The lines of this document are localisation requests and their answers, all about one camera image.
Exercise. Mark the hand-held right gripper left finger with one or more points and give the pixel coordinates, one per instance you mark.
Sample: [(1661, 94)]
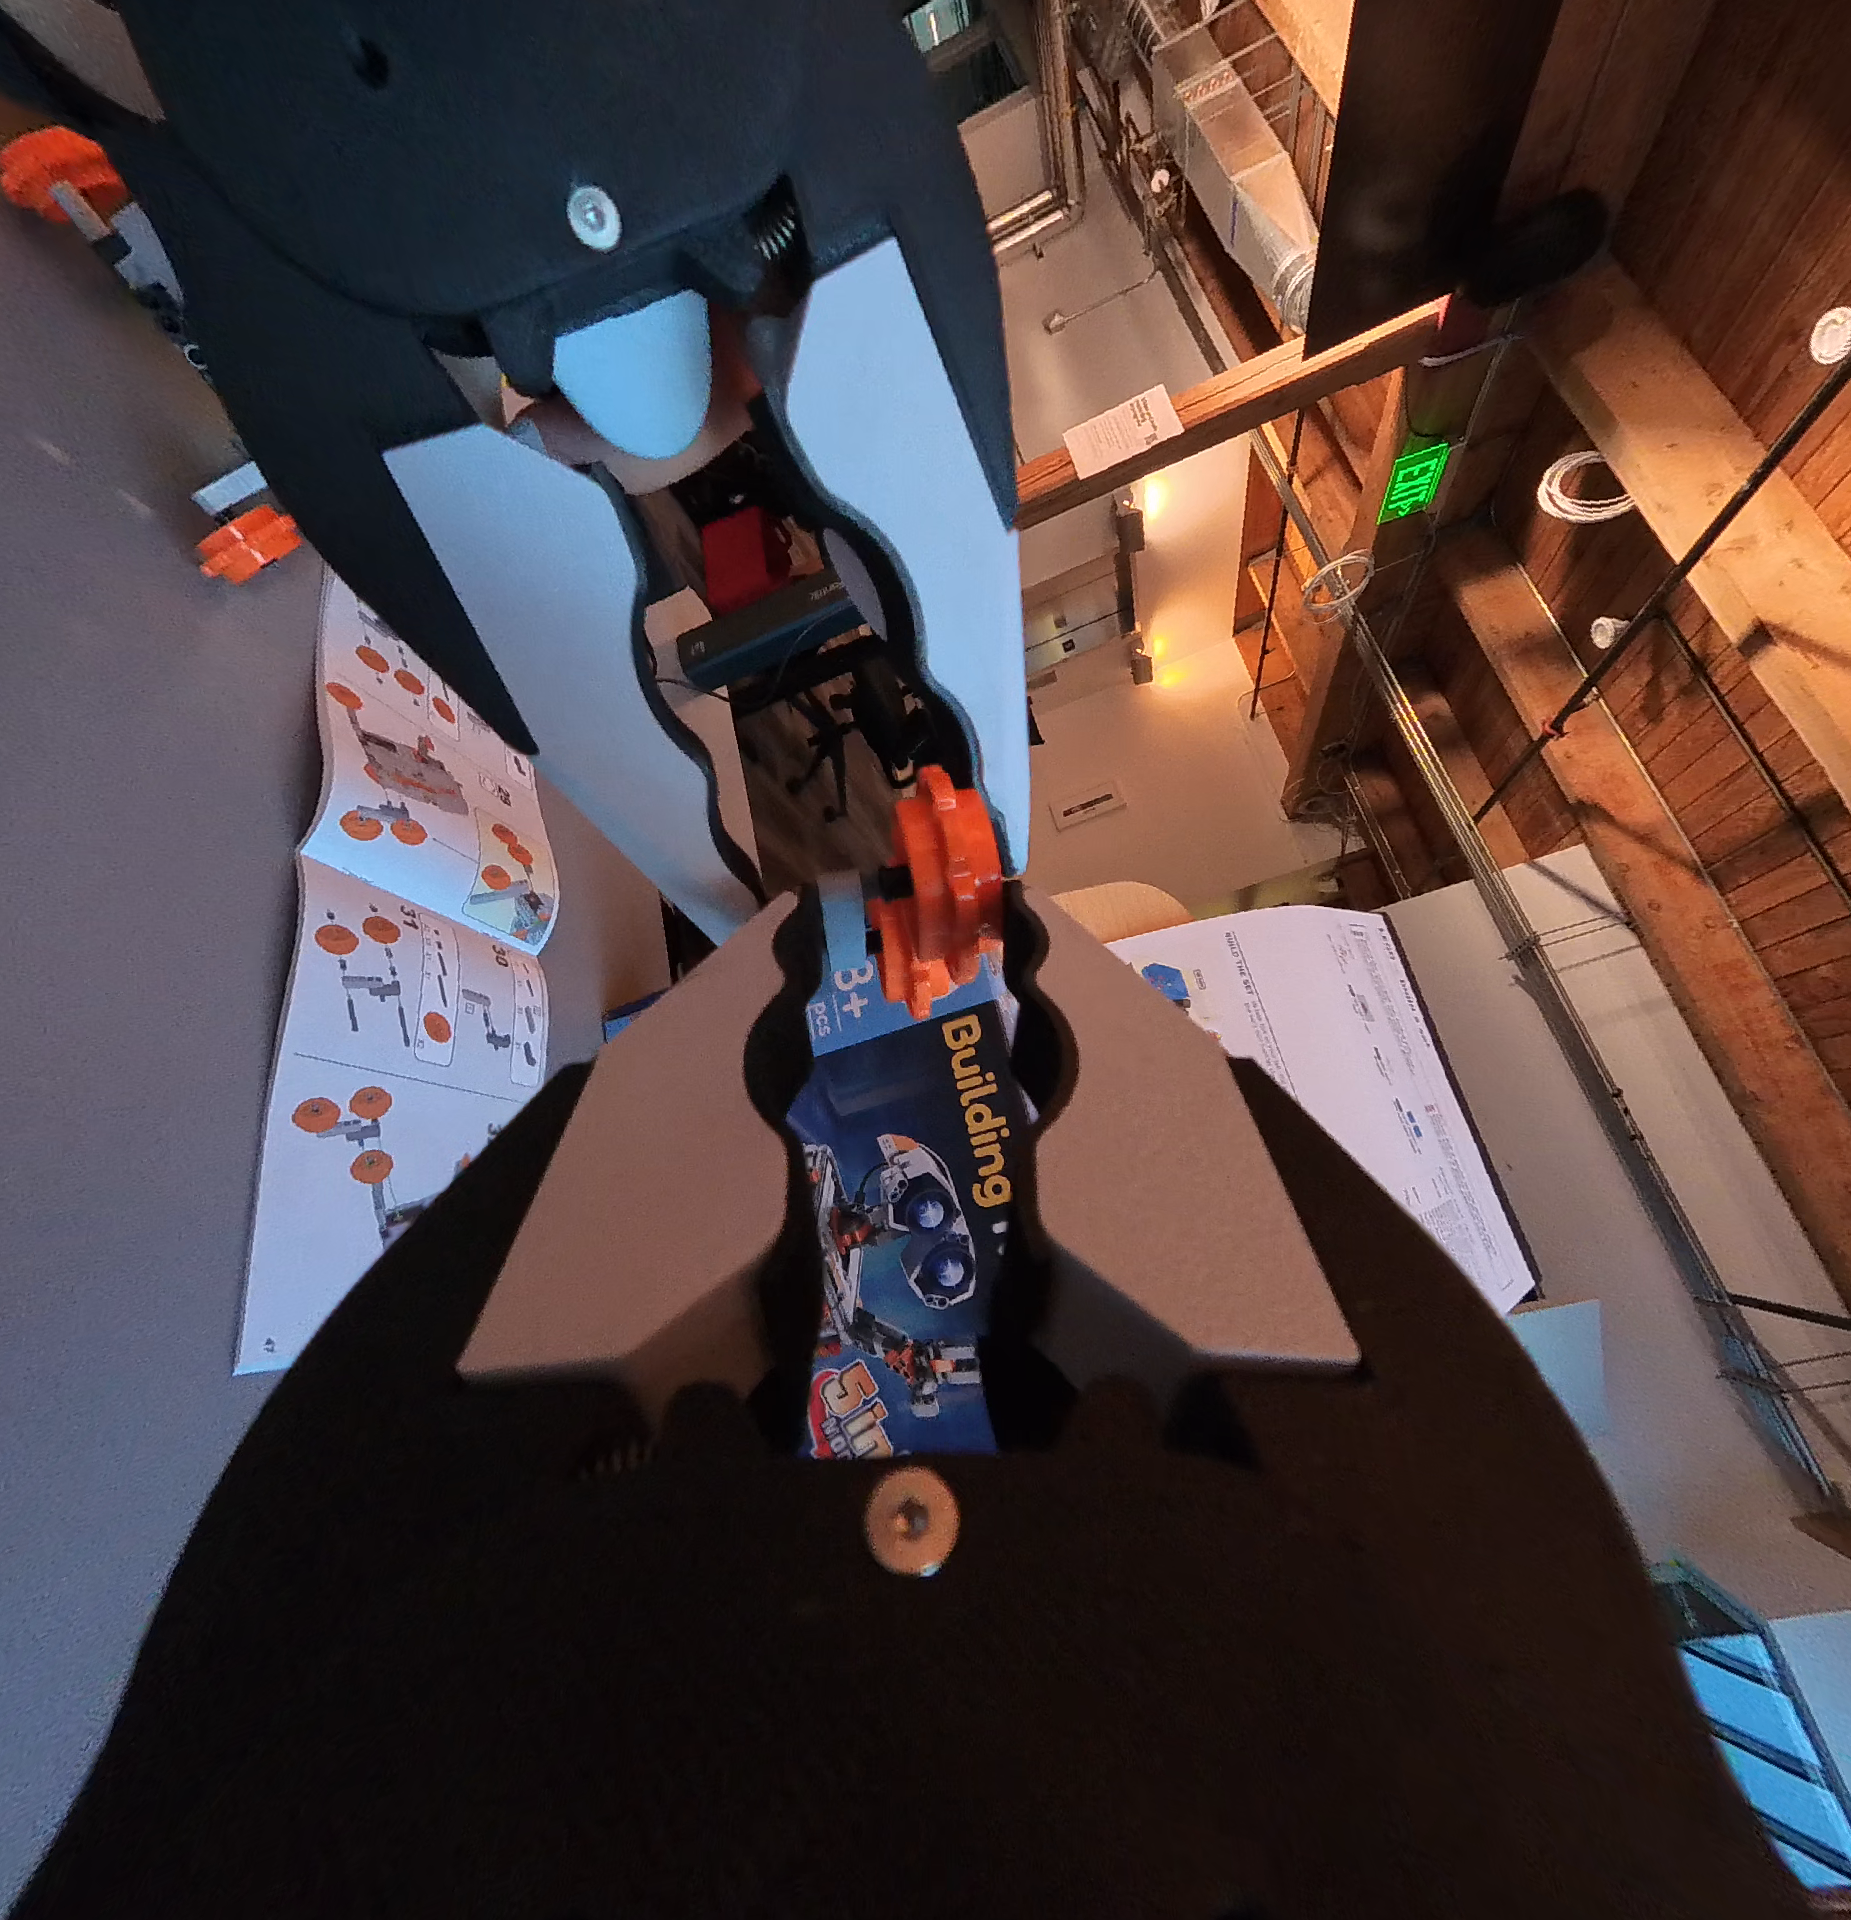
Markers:
[(640, 1200)]

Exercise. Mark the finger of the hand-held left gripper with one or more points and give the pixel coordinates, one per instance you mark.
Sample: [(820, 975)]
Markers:
[(926, 495), (534, 601)]

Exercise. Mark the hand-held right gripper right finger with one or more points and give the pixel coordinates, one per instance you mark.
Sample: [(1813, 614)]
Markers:
[(1179, 1200)]

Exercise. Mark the orange toy wheel with axle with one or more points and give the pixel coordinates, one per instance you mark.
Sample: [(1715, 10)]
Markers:
[(940, 900)]

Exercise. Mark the dark grey desk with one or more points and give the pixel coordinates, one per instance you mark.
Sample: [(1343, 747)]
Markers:
[(114, 900)]

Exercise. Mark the white printed sheet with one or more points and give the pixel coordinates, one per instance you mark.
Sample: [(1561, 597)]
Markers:
[(1315, 1080)]

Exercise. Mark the red box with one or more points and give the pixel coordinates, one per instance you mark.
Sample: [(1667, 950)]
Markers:
[(746, 552)]

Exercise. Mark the white paper notice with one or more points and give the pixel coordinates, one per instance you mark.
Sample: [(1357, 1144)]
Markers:
[(1124, 428)]

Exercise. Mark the flat dark box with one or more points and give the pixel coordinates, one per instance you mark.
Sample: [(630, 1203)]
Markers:
[(760, 639)]

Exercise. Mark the blue instruction booklet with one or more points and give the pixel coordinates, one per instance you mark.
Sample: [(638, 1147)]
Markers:
[(896, 1185)]

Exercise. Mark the small orange toy gear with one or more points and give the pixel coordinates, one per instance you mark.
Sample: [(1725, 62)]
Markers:
[(246, 543)]

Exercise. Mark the small white toy brick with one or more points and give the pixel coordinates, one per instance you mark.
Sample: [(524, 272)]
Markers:
[(232, 489)]

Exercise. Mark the open white instruction booklet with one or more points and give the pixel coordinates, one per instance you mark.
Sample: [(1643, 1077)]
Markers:
[(400, 961)]

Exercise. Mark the grey toy assembly orange wheel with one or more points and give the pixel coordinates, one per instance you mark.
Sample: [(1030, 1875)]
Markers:
[(58, 172)]

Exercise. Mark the green exit sign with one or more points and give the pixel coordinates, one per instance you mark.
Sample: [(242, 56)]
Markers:
[(1413, 480)]

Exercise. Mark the black hanging panel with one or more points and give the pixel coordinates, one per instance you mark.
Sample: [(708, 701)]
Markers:
[(1405, 150)]

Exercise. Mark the window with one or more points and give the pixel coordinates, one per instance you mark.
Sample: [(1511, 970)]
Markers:
[(1765, 1725)]

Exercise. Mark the small wall sign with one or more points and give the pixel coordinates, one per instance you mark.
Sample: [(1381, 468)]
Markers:
[(1088, 806)]

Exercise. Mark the metal air duct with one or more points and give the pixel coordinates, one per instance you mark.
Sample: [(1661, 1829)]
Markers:
[(1239, 165)]

